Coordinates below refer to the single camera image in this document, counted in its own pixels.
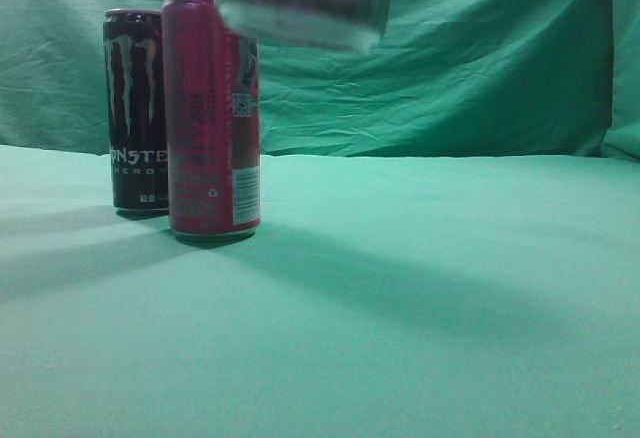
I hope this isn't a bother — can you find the pink energy drink can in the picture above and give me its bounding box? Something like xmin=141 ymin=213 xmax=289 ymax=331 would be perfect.
xmin=161 ymin=0 xmax=260 ymax=240

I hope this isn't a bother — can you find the green table cloth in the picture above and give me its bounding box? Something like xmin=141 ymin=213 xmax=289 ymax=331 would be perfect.
xmin=1 ymin=147 xmax=639 ymax=437

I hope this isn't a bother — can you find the green backdrop cloth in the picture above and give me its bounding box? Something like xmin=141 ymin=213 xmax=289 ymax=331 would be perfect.
xmin=1 ymin=0 xmax=639 ymax=158

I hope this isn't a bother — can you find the black Monster energy can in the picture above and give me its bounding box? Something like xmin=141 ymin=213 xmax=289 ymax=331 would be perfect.
xmin=103 ymin=9 xmax=168 ymax=215

